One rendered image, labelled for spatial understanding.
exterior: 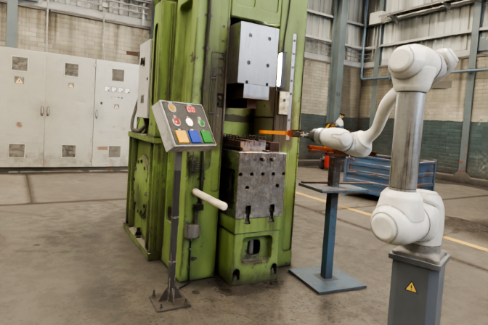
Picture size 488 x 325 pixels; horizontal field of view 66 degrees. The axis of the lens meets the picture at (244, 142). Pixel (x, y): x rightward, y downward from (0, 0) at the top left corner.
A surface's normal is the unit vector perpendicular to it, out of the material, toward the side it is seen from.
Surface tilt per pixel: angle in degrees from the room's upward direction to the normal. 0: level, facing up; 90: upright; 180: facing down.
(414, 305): 90
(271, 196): 90
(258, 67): 90
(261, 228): 90
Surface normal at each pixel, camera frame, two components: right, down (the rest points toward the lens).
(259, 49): 0.48, 0.07
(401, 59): -0.76, -0.13
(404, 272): -0.62, 0.00
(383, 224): -0.78, 0.10
